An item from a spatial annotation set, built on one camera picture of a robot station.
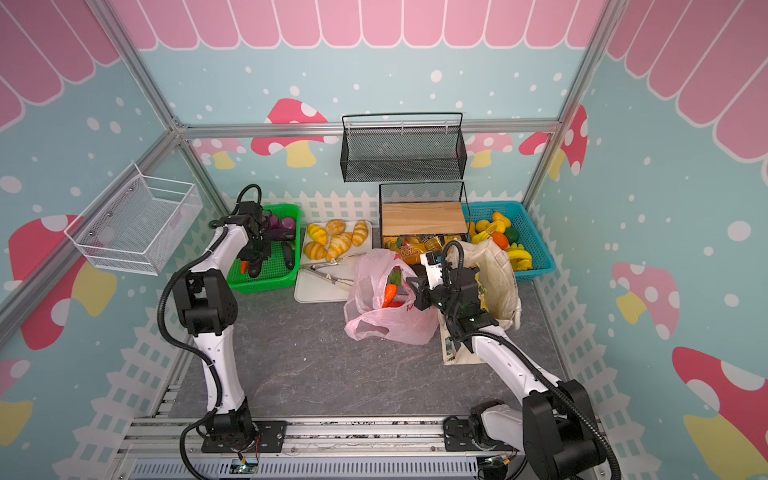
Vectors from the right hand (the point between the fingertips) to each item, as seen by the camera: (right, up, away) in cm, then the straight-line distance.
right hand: (408, 278), depth 81 cm
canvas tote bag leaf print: (+27, -6, +4) cm, 28 cm away
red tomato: (-3, -9, +13) cm, 16 cm away
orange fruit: (+35, +12, +28) cm, 47 cm away
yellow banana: (+38, +5, +16) cm, 42 cm away
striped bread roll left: (-33, +15, +35) cm, 50 cm away
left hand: (-50, +5, +18) cm, 53 cm away
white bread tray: (-28, -3, +22) cm, 36 cm away
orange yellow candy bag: (+2, +9, +22) cm, 24 cm away
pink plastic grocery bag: (-11, -8, -8) cm, 16 cm away
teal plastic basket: (+46, +4, +19) cm, 51 cm away
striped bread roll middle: (-24, +10, +28) cm, 38 cm away
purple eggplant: (-46, +14, +30) cm, 57 cm away
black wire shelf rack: (+7, +23, +25) cm, 35 cm away
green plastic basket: (-47, 0, +25) cm, 53 cm away
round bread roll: (-27, +18, +35) cm, 47 cm away
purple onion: (-44, +19, +34) cm, 59 cm away
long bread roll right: (-17, +15, +35) cm, 41 cm away
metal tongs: (-33, +2, +24) cm, 41 cm away
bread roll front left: (-33, +8, +28) cm, 44 cm away
